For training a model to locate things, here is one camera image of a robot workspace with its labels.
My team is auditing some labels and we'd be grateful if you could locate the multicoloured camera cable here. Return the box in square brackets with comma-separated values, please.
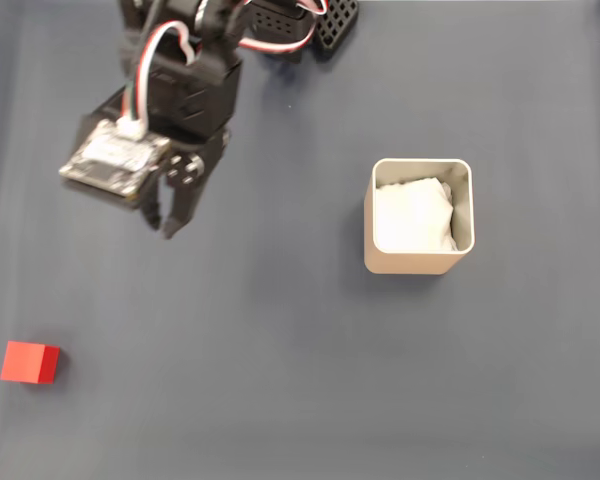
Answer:
[121, 21, 202, 140]

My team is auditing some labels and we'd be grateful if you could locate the red white black servo cable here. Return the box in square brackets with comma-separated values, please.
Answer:
[237, 0, 331, 57]

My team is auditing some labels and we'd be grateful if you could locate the dark blue table mat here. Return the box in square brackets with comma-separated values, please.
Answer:
[0, 0, 600, 480]

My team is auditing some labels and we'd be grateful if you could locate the white tissue paper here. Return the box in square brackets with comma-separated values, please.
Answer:
[374, 173, 457, 253]

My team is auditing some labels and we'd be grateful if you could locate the red cube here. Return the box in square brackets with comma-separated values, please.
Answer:
[0, 340, 62, 386]

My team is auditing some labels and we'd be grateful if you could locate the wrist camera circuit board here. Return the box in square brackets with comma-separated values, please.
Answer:
[58, 117, 174, 211]

